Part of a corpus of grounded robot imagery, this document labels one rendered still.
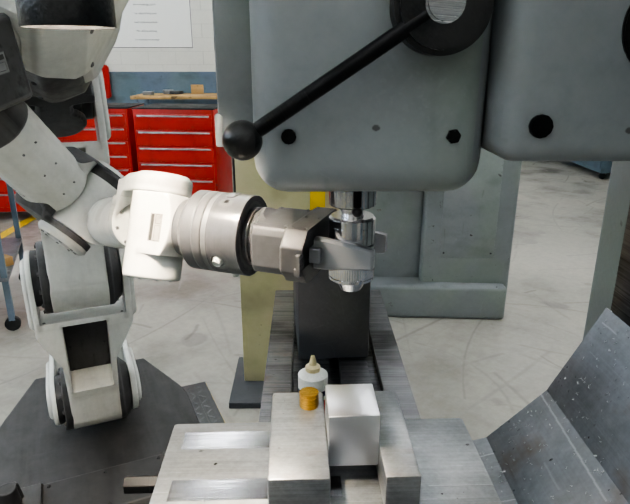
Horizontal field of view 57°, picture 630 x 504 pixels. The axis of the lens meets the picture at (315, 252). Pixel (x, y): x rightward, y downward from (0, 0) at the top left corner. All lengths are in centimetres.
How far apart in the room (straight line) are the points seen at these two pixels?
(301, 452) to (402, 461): 10
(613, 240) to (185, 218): 57
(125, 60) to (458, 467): 954
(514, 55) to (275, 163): 20
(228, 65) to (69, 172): 38
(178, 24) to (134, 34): 71
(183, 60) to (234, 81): 921
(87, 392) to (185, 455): 70
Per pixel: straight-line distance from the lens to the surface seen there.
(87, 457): 146
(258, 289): 247
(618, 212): 87
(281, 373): 96
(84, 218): 89
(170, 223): 64
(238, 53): 54
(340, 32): 46
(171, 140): 523
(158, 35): 983
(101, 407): 141
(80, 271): 116
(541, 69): 47
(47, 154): 83
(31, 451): 153
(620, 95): 50
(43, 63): 83
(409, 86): 47
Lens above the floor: 142
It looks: 19 degrees down
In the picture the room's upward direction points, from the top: straight up
